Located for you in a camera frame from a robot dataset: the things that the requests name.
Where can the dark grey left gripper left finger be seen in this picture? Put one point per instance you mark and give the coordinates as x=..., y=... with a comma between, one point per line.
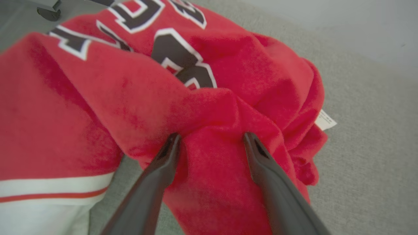
x=143, y=205

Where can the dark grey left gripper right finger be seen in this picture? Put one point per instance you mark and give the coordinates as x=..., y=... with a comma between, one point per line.
x=287, y=209

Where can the red jersey with black numbers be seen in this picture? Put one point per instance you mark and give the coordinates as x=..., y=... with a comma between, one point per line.
x=98, y=114

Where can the grey stand with black caster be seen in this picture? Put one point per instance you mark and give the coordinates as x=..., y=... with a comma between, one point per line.
x=49, y=13

